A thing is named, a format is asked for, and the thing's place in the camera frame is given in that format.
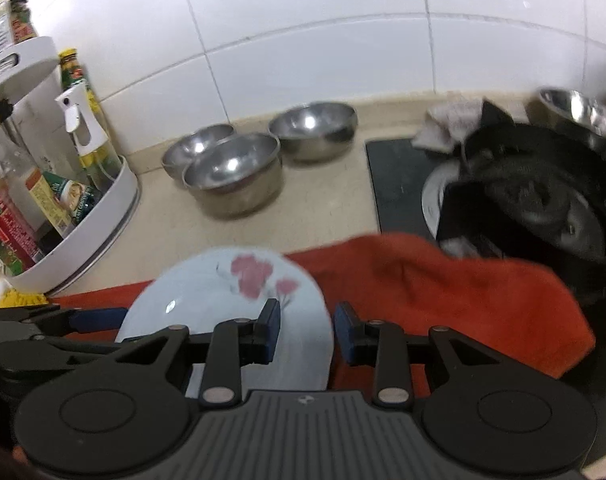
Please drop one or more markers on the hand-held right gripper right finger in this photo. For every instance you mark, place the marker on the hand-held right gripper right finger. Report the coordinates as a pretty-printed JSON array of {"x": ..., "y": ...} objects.
[{"x": 344, "y": 335}]

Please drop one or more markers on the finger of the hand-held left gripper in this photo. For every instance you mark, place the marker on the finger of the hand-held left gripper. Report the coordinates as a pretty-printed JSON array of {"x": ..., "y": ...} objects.
[{"x": 100, "y": 318}]

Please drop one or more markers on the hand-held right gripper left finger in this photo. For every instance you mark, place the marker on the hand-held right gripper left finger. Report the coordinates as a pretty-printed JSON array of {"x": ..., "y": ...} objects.
[{"x": 269, "y": 332}]

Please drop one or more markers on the white floral plate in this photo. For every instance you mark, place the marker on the white floral plate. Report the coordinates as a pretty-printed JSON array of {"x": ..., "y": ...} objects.
[{"x": 208, "y": 290}]

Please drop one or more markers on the deep steel bowl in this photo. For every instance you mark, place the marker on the deep steel bowl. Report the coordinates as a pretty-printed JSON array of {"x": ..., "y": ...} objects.
[{"x": 233, "y": 195}]

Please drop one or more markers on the yellow sponge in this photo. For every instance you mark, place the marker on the yellow sponge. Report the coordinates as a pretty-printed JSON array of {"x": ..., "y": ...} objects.
[{"x": 18, "y": 299}]

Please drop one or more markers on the white condiment rack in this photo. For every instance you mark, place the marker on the white condiment rack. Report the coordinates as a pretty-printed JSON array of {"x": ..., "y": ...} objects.
[{"x": 100, "y": 220}]

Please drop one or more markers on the red cloth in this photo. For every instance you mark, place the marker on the red cloth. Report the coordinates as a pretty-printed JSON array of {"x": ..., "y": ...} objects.
[{"x": 458, "y": 300}]

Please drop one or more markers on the green label packet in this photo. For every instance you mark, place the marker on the green label packet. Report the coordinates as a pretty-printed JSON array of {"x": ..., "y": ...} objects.
[{"x": 68, "y": 197}]

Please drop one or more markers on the clear bottle yellow cap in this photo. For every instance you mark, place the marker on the clear bottle yellow cap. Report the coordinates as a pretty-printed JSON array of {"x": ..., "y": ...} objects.
[{"x": 8, "y": 170}]

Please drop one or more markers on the white spray bottle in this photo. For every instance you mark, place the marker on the white spray bottle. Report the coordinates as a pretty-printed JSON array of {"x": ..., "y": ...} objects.
[{"x": 85, "y": 125}]

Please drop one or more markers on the gas stove burner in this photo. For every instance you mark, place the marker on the gas stove burner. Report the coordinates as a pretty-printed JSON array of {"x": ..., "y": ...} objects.
[{"x": 538, "y": 207}]

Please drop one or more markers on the black pan support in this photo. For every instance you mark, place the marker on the black pan support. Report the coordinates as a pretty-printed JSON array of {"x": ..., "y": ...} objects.
[{"x": 508, "y": 170}]

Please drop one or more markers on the grey rag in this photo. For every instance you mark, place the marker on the grey rag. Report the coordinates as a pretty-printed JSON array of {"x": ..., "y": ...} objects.
[{"x": 448, "y": 120}]

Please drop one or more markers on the yellow cap sauce bottle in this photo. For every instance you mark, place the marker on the yellow cap sauce bottle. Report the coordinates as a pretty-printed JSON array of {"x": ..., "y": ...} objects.
[{"x": 72, "y": 67}]

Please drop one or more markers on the dark bottle red label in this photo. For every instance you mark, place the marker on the dark bottle red label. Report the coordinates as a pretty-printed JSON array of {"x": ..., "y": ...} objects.
[{"x": 23, "y": 22}]

